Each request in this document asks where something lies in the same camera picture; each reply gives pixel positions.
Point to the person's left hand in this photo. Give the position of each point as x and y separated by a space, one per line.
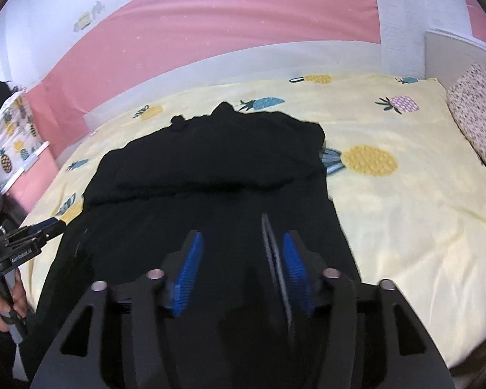
0 304

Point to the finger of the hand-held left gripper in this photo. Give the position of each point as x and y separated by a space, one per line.
50 223

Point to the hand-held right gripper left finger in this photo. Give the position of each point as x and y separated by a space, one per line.
188 269

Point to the yellow wall sticker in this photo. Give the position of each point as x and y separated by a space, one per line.
88 16

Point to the white pineapple print cloth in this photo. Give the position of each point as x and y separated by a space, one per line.
10 137

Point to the speckled floral pillow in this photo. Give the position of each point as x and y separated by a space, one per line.
478 109

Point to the black garment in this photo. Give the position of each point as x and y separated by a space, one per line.
210 194

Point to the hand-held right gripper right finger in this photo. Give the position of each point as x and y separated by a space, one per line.
295 269

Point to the white headboard panel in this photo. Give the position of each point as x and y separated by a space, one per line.
449 54

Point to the yellow pineapple print bed sheet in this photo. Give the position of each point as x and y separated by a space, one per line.
388 178

